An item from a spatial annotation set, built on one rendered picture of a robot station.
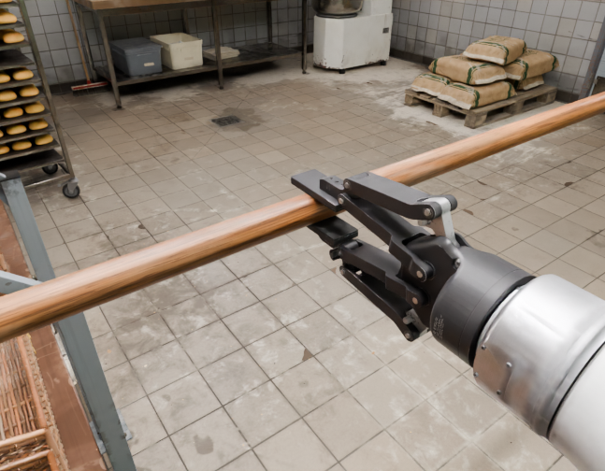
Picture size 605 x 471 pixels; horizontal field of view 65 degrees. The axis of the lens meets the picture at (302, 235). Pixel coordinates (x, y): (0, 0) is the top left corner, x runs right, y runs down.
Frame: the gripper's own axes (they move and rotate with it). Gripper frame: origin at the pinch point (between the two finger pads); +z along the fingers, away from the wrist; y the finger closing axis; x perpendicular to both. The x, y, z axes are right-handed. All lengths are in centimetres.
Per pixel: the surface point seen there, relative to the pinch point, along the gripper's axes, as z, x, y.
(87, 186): 274, 23, 118
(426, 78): 253, 315, 91
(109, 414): 36, -21, 54
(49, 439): 32, -31, 48
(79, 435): 41, -27, 61
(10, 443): 32, -36, 45
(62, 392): 53, -28, 61
